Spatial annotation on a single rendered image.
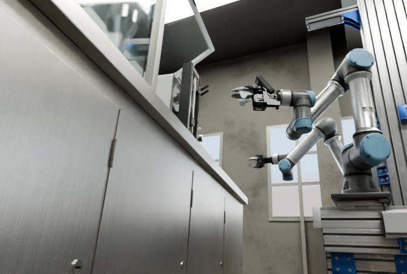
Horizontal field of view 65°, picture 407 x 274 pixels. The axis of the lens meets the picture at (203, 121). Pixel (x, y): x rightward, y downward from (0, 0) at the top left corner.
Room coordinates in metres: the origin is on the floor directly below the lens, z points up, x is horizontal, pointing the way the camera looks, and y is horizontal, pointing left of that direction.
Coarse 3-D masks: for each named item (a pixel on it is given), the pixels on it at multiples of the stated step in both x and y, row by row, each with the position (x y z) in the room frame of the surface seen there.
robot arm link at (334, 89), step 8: (336, 72) 1.33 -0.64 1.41; (336, 80) 1.33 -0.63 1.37; (328, 88) 1.35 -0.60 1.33; (336, 88) 1.34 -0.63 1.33; (344, 88) 1.34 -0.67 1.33; (320, 96) 1.35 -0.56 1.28; (328, 96) 1.34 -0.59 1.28; (336, 96) 1.36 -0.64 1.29; (320, 104) 1.34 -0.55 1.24; (328, 104) 1.36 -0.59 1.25; (312, 112) 1.34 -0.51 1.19; (320, 112) 1.36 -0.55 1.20; (312, 120) 1.36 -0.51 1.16; (288, 128) 1.36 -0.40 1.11; (288, 136) 1.41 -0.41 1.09; (296, 136) 1.37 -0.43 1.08
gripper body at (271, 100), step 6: (258, 90) 1.23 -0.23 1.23; (264, 90) 1.24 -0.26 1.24; (276, 90) 1.25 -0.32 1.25; (258, 96) 1.24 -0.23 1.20; (264, 96) 1.22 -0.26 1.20; (270, 96) 1.25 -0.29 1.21; (276, 96) 1.25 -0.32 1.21; (252, 102) 1.29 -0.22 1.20; (258, 102) 1.24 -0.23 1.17; (264, 102) 1.24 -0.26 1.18; (270, 102) 1.24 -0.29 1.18; (276, 102) 1.24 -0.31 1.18; (258, 108) 1.27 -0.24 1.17; (264, 108) 1.29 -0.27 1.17; (276, 108) 1.26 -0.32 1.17
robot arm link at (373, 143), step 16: (352, 64) 1.19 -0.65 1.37; (368, 64) 1.17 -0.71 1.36; (352, 80) 1.22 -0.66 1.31; (368, 80) 1.21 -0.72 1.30; (352, 96) 1.24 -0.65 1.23; (368, 96) 1.20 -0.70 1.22; (352, 112) 1.26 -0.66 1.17; (368, 112) 1.20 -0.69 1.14; (368, 128) 1.20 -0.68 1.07; (368, 144) 1.18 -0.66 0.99; (384, 144) 1.18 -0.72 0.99; (352, 160) 1.30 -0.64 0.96; (368, 160) 1.21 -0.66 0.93; (384, 160) 1.19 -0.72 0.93
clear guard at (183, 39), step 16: (176, 0) 1.44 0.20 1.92; (176, 16) 1.55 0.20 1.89; (192, 16) 1.60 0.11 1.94; (176, 32) 1.66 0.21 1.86; (192, 32) 1.72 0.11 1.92; (176, 48) 1.79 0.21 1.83; (192, 48) 1.86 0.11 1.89; (208, 48) 1.94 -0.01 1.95; (160, 64) 1.86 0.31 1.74; (176, 64) 1.94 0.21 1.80
